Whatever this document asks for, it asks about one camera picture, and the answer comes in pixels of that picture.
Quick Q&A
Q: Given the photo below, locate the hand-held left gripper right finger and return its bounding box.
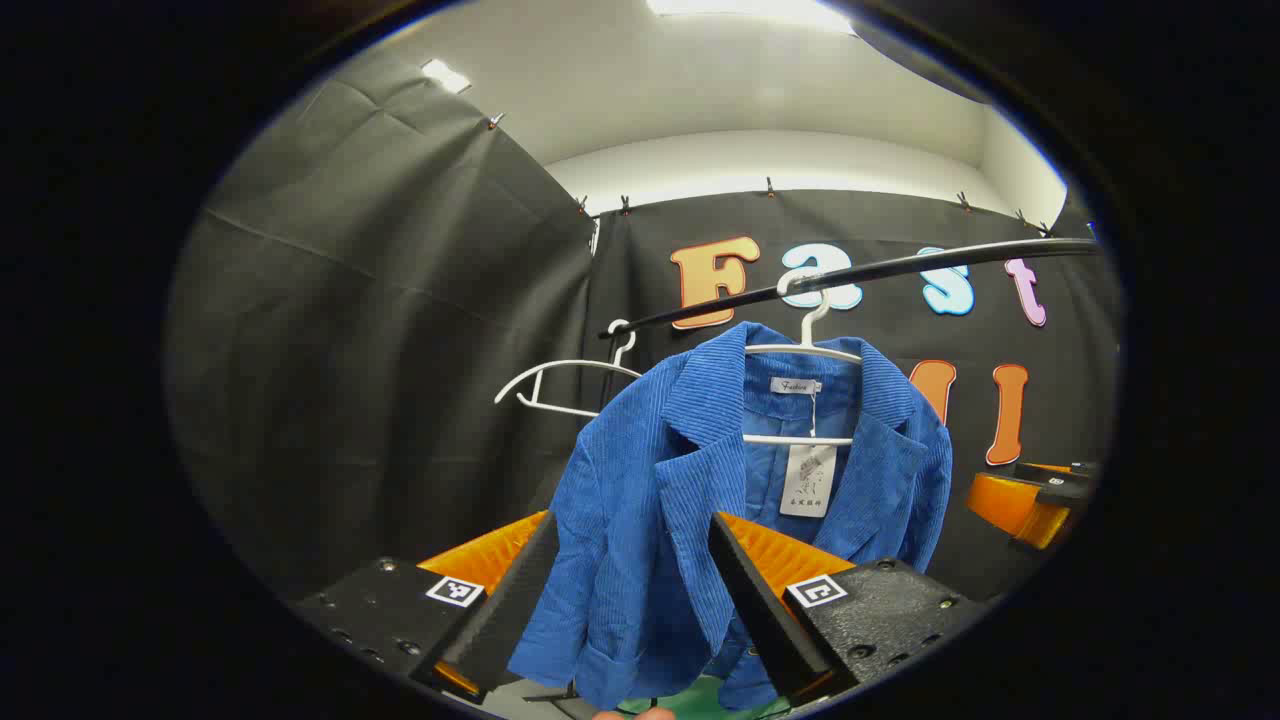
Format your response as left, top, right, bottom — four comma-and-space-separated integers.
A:
707, 512, 1001, 707

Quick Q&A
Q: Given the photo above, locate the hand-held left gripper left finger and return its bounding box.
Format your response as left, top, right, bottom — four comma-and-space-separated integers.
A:
290, 510, 561, 706

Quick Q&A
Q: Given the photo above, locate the green laundry hamper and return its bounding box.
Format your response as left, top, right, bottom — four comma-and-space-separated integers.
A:
617, 675, 793, 720

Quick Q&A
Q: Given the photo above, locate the blue corduroy jacket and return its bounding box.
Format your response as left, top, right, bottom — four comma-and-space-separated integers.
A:
507, 320, 954, 713

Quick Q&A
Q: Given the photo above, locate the white plastic clothes hanger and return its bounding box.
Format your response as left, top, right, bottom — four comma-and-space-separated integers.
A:
742, 270, 863, 447
494, 319, 644, 419

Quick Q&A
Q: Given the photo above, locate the black clothes rack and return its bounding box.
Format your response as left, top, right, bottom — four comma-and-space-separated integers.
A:
598, 237, 1102, 340

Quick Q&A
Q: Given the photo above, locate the plain black backdrop cloth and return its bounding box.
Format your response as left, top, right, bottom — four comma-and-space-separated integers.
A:
165, 45, 599, 603

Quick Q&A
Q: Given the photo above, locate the small ceiling light panel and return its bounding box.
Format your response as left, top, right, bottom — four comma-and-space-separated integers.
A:
420, 58, 473, 96

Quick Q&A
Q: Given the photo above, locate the large ceiling light panel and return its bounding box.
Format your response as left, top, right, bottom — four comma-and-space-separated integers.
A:
645, 0, 853, 33

